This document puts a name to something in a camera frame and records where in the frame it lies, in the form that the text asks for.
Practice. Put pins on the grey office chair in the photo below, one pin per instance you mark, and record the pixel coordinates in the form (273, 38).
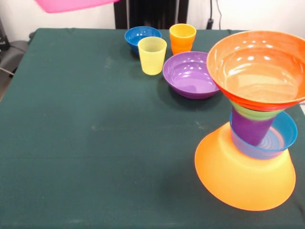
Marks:
(14, 55)

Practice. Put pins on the dark green tablecloth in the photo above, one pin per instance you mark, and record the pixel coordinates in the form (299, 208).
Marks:
(95, 155)

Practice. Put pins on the pink bowl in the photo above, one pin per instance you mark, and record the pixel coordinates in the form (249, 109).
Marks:
(71, 4)

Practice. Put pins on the light blue bowl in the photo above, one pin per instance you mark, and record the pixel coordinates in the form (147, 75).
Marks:
(287, 133)

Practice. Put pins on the yellow cup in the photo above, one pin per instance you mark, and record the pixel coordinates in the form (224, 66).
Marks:
(152, 59)

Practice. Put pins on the red bowl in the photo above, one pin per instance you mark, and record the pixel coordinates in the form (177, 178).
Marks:
(257, 66)

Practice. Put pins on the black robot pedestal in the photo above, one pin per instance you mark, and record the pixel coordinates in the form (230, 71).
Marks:
(152, 14)

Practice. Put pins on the purple bowl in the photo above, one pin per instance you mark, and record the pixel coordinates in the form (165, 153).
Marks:
(186, 76)

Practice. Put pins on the large yellow-orange bowl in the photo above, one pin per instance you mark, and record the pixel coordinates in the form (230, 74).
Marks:
(238, 183)

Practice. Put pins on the dark blue bowl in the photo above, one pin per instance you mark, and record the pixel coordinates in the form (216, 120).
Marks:
(134, 35)

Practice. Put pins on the green bowl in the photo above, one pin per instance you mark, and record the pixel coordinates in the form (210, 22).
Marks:
(257, 115)

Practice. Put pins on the purple cup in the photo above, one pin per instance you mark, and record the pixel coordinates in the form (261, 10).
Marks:
(250, 131)

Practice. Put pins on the orange cup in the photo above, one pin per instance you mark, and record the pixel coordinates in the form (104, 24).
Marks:
(182, 39)

